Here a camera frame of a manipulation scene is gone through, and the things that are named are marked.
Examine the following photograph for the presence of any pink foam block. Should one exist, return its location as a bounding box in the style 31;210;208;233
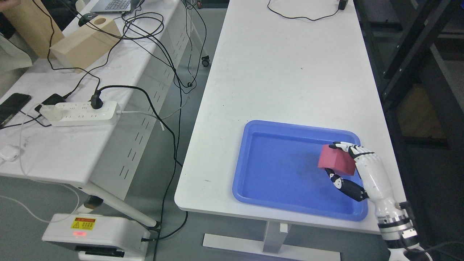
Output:
318;144;356;176

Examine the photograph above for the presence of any white side desk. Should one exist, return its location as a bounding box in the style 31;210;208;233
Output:
0;0;203;232

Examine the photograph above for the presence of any laptop computer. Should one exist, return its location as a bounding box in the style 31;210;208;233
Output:
91;0;144;14

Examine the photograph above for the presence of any wooden box with hole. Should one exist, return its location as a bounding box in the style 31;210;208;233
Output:
50;15;121;72

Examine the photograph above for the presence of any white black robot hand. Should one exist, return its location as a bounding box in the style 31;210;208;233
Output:
325;142;404;223

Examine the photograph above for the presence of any white table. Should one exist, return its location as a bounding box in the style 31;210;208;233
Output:
174;0;405;261

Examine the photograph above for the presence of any blue plastic tray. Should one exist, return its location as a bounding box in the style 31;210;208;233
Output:
232;120;368;221

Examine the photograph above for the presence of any black metal shelf left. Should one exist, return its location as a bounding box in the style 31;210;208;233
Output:
353;0;463;246

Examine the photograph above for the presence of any white floor device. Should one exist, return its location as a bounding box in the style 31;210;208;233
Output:
42;214;150;261

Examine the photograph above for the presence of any black smartphone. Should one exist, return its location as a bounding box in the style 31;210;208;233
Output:
0;93;32;127

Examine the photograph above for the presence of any white power strip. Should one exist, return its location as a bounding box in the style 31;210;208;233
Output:
39;101;119;126

